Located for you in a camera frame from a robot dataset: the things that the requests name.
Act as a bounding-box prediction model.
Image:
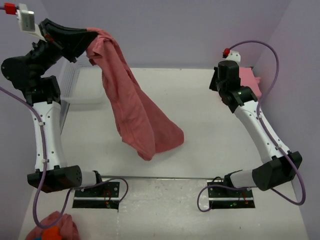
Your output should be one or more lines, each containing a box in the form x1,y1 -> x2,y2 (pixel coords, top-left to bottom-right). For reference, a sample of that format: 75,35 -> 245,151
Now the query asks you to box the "red polo t shirt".
86,27 -> 185,161

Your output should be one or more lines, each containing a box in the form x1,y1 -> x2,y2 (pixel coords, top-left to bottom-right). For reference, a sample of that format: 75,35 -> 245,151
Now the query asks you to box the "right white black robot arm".
209,60 -> 302,191

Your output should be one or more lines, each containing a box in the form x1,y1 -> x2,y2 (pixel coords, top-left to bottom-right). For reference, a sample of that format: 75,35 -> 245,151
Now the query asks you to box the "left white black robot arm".
1,18 -> 101,193

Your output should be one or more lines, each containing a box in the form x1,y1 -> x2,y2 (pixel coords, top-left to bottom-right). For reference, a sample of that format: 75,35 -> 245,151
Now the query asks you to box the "folded pink t shirt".
239,67 -> 262,99

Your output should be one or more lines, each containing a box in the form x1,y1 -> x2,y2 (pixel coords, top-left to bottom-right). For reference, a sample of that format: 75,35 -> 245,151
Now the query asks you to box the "white plastic basket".
59,63 -> 105,107

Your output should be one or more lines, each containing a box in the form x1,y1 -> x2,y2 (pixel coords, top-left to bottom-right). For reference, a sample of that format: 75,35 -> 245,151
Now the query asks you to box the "crumpled red cloth pile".
24,211 -> 81,240

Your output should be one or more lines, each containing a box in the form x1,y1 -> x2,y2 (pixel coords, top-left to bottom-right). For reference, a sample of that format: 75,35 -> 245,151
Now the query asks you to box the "orange blue toy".
41,226 -> 63,240

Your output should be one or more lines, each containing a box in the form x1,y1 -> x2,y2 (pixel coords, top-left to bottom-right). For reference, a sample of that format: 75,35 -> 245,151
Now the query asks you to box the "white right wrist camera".
222,48 -> 241,63

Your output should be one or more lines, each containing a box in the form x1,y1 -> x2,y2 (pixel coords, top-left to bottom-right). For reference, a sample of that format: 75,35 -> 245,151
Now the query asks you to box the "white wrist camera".
222,48 -> 241,63
16,3 -> 46,42

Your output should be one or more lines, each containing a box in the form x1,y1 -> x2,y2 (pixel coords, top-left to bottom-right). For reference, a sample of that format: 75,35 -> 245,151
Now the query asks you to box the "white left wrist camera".
16,3 -> 46,42

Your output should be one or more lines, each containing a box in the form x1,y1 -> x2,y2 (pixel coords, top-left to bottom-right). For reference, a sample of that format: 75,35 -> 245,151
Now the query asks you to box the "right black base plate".
207,187 -> 256,210

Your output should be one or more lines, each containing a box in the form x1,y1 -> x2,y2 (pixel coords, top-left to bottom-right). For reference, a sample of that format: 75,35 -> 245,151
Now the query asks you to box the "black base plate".
72,181 -> 120,210
207,187 -> 256,210

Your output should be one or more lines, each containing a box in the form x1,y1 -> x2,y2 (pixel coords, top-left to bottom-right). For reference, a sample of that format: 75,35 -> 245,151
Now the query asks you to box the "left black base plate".
72,181 -> 120,210

